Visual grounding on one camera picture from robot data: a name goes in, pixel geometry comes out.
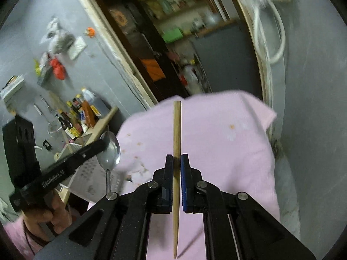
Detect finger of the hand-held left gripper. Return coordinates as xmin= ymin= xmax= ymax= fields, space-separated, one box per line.
xmin=78 ymin=139 xmax=110 ymax=166

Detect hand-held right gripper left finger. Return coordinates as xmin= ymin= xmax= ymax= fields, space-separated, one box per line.
xmin=33 ymin=154 xmax=174 ymax=260

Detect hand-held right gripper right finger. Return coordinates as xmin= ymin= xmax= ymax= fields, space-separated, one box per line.
xmin=180 ymin=153 xmax=317 ymax=260

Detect large metal spoon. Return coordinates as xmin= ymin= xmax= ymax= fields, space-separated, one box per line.
xmin=96 ymin=130 xmax=121 ymax=193

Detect white perforated utensil holder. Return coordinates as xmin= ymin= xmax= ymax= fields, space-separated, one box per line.
xmin=71 ymin=156 xmax=128 ymax=204

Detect wooden chopstick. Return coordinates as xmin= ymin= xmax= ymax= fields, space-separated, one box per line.
xmin=173 ymin=101 xmax=182 ymax=259

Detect person's left hand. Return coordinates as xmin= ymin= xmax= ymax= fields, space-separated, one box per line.
xmin=23 ymin=186 xmax=73 ymax=239

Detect soy sauce bottle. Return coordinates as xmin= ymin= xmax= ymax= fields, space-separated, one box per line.
xmin=66 ymin=101 xmax=84 ymax=138

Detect brown seasoning packet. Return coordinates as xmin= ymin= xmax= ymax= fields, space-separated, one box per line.
xmin=81 ymin=101 xmax=98 ymax=128

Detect metal strainer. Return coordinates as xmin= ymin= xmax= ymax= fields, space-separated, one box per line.
xmin=47 ymin=119 xmax=62 ymax=139

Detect dark pump bottle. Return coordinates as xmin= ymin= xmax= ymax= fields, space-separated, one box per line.
xmin=57 ymin=110 xmax=74 ymax=131

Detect pink cloth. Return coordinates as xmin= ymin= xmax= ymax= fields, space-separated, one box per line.
xmin=87 ymin=90 xmax=280 ymax=260

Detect person's pink shirt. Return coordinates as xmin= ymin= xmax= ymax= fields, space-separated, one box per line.
xmin=4 ymin=217 xmax=37 ymax=260

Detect red plastic bag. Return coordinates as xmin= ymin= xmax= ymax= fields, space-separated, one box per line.
xmin=49 ymin=57 xmax=67 ymax=81

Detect white jug with red cap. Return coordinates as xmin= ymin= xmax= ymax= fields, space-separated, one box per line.
xmin=179 ymin=63 xmax=209 ymax=94

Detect dark wooden door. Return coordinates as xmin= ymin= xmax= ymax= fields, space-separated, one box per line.
xmin=89 ymin=0 xmax=188 ymax=101

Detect clear bag with dark contents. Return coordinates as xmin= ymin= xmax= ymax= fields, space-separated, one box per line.
xmin=49 ymin=31 xmax=75 ymax=55

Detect grey cabinet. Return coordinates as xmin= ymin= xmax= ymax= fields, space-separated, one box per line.
xmin=190 ymin=23 xmax=265 ymax=98

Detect small clear plastic bag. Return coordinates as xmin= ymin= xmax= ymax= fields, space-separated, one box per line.
xmin=45 ymin=18 xmax=61 ymax=37

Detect green box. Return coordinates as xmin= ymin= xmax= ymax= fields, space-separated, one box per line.
xmin=162 ymin=28 xmax=184 ymax=44

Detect metal pot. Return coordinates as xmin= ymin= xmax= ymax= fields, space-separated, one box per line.
xmin=202 ymin=12 xmax=222 ymax=28

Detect wooden shelf unit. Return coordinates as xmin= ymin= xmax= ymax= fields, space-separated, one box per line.
xmin=130 ymin=0 xmax=231 ymax=34

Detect white wall rack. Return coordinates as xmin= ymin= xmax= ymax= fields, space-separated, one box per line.
xmin=0 ymin=74 xmax=26 ymax=106

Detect metal wall shelf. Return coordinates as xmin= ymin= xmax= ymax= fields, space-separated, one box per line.
xmin=36 ymin=60 xmax=54 ymax=86

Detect door frame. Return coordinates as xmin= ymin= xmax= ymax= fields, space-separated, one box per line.
xmin=68 ymin=0 xmax=274 ymax=111

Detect white wall switch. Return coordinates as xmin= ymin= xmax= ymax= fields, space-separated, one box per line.
xmin=69 ymin=36 xmax=88 ymax=60

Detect white hose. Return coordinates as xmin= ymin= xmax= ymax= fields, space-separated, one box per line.
xmin=253 ymin=0 xmax=287 ymax=65

